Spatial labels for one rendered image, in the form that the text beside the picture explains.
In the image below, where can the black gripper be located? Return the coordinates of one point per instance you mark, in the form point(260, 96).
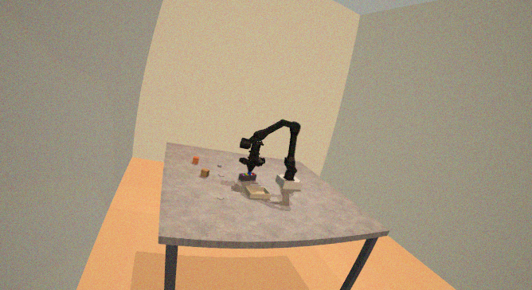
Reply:
point(247, 162)

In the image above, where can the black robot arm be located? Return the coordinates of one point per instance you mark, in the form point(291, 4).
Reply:
point(261, 134)

